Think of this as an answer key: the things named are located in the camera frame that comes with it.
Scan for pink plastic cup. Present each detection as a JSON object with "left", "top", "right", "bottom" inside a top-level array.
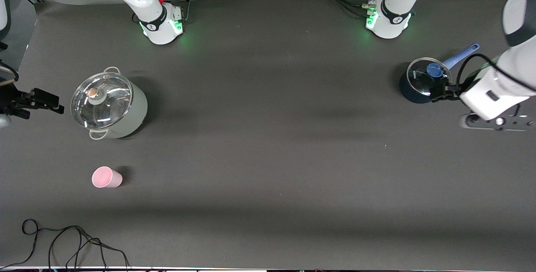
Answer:
[{"left": 92, "top": 166, "right": 123, "bottom": 189}]

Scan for glass lid with blue knob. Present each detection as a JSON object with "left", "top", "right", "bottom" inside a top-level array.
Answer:
[{"left": 407, "top": 57, "right": 453, "bottom": 97}]

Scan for dark blue saucepan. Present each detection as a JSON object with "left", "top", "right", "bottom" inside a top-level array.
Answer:
[{"left": 399, "top": 43, "right": 481, "bottom": 104}]

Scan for glass lid with metal knob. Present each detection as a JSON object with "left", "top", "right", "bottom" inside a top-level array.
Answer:
[{"left": 70, "top": 72, "right": 134, "bottom": 130}]

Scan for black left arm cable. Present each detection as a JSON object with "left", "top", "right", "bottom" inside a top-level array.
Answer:
[{"left": 456, "top": 53, "right": 536, "bottom": 94}]

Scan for grey-white two-handled pot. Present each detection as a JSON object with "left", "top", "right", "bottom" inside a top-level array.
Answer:
[{"left": 70, "top": 67, "right": 148, "bottom": 140}]

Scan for thin black loose cable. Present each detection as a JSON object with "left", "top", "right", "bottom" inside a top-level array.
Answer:
[{"left": 0, "top": 219, "right": 130, "bottom": 270}]

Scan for black right arm base cables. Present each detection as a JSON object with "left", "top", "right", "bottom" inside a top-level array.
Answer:
[{"left": 132, "top": 0, "right": 191, "bottom": 25}]

